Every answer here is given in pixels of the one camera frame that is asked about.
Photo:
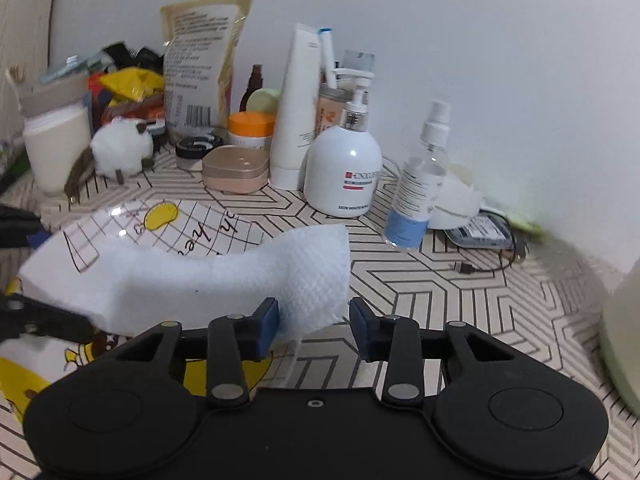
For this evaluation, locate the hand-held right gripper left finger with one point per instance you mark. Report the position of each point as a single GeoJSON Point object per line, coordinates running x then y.
{"type": "Point", "coordinates": [266, 329]}

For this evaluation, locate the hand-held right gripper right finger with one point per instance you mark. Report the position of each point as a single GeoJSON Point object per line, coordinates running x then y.
{"type": "Point", "coordinates": [361, 330]}

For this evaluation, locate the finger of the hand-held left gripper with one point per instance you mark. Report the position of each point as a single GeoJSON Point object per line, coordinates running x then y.
{"type": "Point", "coordinates": [22, 227]}
{"type": "Point", "coordinates": [55, 320]}

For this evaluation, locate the white cotton pad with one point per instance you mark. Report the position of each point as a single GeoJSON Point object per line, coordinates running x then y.
{"type": "Point", "coordinates": [210, 275]}

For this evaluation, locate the cartoon print ceramic plate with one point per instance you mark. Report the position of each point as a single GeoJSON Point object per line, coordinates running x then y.
{"type": "Point", "coordinates": [200, 230]}

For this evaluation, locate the cream white canister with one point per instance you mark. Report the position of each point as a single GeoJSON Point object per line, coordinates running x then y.
{"type": "Point", "coordinates": [57, 150]}

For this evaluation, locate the geometric patterned tablecloth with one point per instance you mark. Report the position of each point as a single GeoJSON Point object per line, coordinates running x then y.
{"type": "Point", "coordinates": [450, 310]}

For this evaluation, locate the plush toy cat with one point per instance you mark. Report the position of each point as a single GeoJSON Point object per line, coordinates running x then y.
{"type": "Point", "coordinates": [122, 147]}

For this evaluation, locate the clear spray bottle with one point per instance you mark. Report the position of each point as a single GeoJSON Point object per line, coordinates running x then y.
{"type": "Point", "coordinates": [415, 190]}

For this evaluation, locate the orange snack packet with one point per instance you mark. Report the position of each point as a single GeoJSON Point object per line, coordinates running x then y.
{"type": "Point", "coordinates": [132, 110]}

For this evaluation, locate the white pump lotion bottle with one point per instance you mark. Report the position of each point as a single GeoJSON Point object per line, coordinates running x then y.
{"type": "Point", "coordinates": [342, 170]}

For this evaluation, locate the white round jar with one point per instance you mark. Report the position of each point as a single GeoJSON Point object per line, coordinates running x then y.
{"type": "Point", "coordinates": [457, 200]}

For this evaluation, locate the rose gold compact case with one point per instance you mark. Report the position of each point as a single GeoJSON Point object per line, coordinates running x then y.
{"type": "Point", "coordinates": [235, 170]}

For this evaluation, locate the yellow snack packet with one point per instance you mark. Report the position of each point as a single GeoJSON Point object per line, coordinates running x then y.
{"type": "Point", "coordinates": [130, 82]}

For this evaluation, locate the black round jar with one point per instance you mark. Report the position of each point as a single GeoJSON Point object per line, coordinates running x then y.
{"type": "Point", "coordinates": [197, 149]}

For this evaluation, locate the yellow green cloth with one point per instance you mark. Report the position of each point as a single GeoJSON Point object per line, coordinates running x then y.
{"type": "Point", "coordinates": [522, 222]}

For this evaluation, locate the orange lid jar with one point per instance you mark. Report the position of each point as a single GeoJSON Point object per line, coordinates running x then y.
{"type": "Point", "coordinates": [250, 130]}

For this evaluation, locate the black comb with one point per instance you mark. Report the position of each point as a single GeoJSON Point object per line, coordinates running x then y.
{"type": "Point", "coordinates": [130, 54]}

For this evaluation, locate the peach spray bottle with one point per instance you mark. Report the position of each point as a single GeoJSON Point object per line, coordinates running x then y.
{"type": "Point", "coordinates": [330, 115]}

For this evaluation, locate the tall white cream tube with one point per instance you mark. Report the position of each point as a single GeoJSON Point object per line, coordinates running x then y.
{"type": "Point", "coordinates": [295, 105]}

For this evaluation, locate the light green round case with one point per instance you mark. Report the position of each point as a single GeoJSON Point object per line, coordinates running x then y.
{"type": "Point", "coordinates": [264, 101]}

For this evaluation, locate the small brown bottle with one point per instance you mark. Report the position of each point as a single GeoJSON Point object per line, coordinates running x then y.
{"type": "Point", "coordinates": [251, 90]}

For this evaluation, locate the large beige snack bag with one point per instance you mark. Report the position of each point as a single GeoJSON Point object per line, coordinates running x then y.
{"type": "Point", "coordinates": [200, 65]}

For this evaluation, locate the glass kettle with green base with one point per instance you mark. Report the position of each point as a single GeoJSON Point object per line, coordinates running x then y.
{"type": "Point", "coordinates": [622, 340]}

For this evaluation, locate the clear crimped tube end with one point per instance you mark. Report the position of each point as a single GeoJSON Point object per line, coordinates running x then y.
{"type": "Point", "coordinates": [360, 60]}

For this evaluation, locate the white and blue tube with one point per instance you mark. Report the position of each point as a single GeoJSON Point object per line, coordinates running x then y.
{"type": "Point", "coordinates": [327, 55]}

